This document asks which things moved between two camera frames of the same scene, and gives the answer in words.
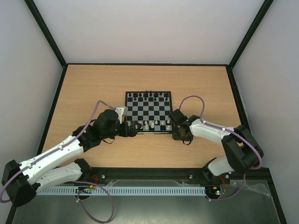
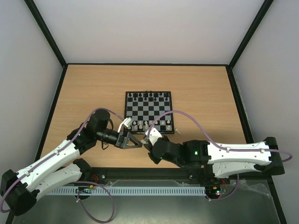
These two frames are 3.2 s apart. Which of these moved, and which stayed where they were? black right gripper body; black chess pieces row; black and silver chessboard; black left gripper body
Moved: black right gripper body; black left gripper body
Stayed: black and silver chessboard; black chess pieces row
